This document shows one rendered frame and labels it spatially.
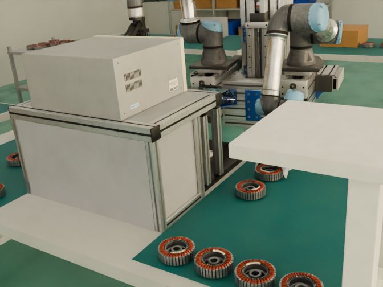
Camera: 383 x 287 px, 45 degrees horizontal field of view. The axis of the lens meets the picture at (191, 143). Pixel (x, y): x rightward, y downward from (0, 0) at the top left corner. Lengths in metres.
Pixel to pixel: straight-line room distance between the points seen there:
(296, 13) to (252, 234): 0.97
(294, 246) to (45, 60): 1.02
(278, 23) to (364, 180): 1.24
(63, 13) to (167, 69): 7.02
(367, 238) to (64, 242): 0.98
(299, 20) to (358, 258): 1.23
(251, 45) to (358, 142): 1.71
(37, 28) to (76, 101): 6.66
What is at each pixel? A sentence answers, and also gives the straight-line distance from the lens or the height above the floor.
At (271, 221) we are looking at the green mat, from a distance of 1.58.
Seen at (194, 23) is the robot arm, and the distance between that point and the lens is 2.65.
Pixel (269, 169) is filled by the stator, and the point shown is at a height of 0.77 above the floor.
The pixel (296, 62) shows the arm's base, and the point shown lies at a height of 1.06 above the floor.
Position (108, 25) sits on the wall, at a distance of 9.43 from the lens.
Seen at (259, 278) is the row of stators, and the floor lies 0.78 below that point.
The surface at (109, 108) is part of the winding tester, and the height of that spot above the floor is 1.15.
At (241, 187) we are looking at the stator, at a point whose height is 0.79.
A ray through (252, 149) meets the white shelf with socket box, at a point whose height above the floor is 1.20.
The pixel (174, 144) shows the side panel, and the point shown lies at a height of 1.02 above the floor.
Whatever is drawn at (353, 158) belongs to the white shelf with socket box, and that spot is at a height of 1.20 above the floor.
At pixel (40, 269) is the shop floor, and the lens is 2.86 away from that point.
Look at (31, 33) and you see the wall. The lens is 8.16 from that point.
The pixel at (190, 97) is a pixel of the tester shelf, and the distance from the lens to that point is 1.68.
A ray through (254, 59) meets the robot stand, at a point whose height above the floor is 1.04.
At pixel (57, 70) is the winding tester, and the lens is 1.63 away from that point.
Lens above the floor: 1.57
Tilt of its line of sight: 21 degrees down
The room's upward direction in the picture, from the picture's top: 4 degrees counter-clockwise
